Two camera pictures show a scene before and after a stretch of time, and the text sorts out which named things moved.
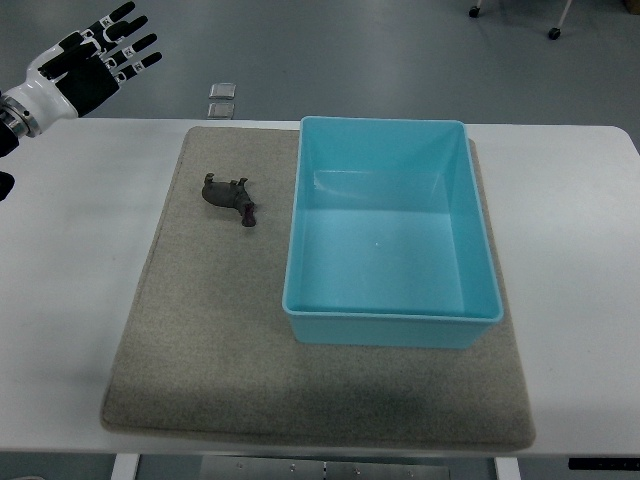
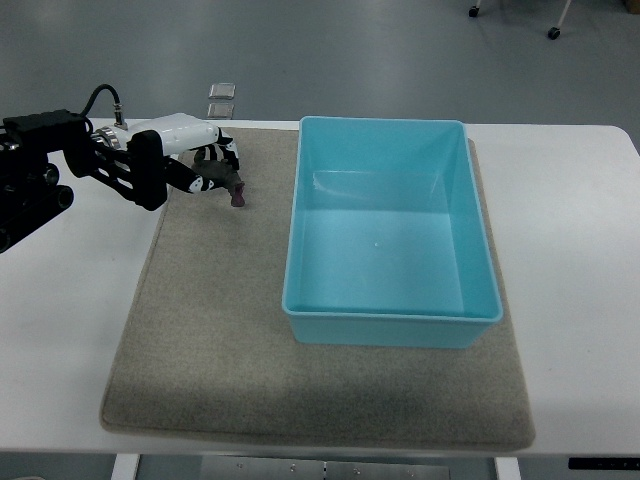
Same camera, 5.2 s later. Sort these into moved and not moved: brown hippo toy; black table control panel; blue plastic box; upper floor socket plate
Moved: brown hippo toy
Not moved: blue plastic box; upper floor socket plate; black table control panel
